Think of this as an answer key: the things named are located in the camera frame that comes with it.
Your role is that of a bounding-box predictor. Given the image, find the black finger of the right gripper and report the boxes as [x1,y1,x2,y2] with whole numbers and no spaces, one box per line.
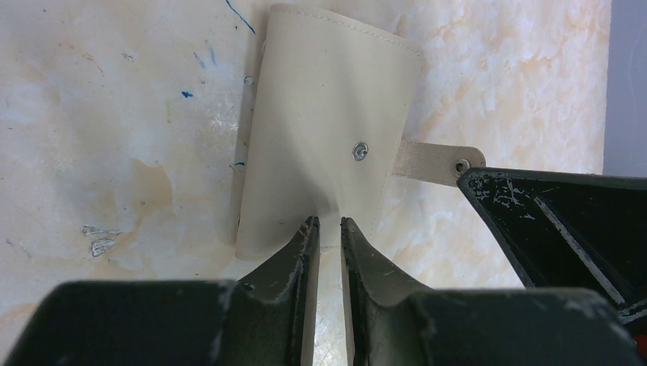
[457,168,646,323]

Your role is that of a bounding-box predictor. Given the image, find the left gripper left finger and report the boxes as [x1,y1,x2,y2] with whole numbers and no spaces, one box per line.
[6,217,320,365]

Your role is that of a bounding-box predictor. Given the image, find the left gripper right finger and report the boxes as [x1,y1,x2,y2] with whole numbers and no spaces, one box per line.
[340,217,642,365]

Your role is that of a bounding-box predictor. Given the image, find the beige card holder wallet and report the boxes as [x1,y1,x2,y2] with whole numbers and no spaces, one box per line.
[236,4,486,260]

